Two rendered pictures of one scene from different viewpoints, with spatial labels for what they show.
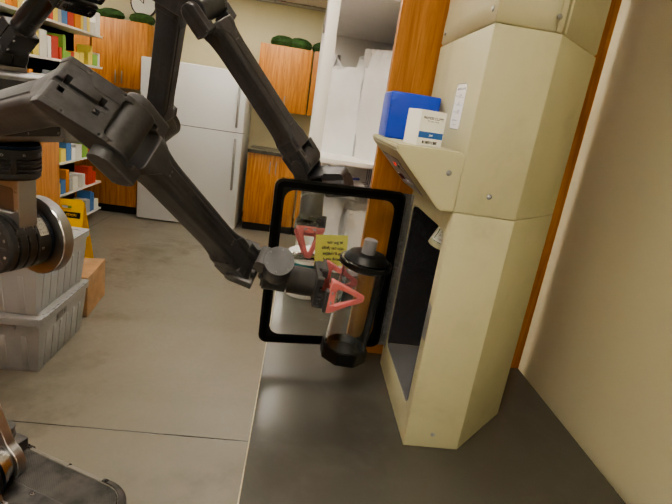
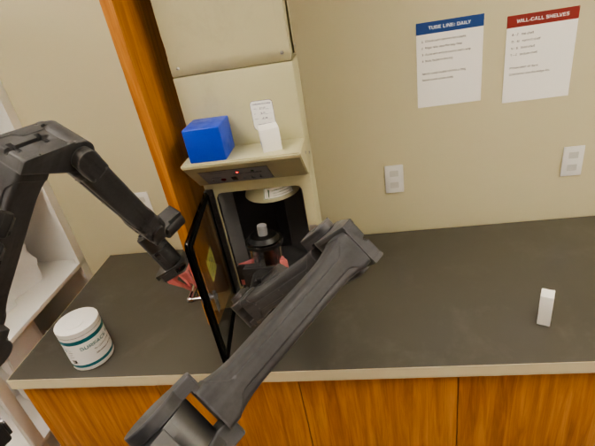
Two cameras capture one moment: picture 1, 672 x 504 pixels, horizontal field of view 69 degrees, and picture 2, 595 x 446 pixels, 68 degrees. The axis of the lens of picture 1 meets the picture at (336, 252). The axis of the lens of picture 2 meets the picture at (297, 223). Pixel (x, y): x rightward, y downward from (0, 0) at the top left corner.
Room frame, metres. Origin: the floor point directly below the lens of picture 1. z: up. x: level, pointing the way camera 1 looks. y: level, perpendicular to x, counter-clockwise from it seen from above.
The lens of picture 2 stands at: (0.55, 0.94, 1.89)
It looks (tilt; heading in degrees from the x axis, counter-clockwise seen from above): 29 degrees down; 286
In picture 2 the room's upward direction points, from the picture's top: 10 degrees counter-clockwise
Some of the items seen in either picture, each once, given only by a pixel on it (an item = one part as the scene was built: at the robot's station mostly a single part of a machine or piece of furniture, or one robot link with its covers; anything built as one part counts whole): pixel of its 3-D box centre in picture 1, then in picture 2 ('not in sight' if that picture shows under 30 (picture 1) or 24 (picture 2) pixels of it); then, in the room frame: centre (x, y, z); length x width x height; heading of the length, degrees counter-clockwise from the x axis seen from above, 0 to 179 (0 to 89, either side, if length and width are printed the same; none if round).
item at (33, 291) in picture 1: (29, 265); not in sight; (2.47, 1.65, 0.49); 0.60 x 0.42 x 0.33; 6
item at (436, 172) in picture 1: (407, 167); (247, 168); (0.97, -0.11, 1.46); 0.32 x 0.11 x 0.10; 6
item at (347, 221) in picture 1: (330, 268); (214, 275); (1.09, 0.01, 1.19); 0.30 x 0.01 x 0.40; 103
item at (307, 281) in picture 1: (304, 281); (262, 281); (0.94, 0.05, 1.20); 0.10 x 0.07 x 0.07; 8
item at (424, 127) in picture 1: (424, 127); (269, 137); (0.89, -0.12, 1.54); 0.05 x 0.05 x 0.06; 22
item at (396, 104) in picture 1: (408, 117); (209, 139); (1.05, -0.11, 1.56); 0.10 x 0.10 x 0.09; 6
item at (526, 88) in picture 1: (480, 244); (266, 185); (0.99, -0.30, 1.33); 0.32 x 0.25 x 0.77; 6
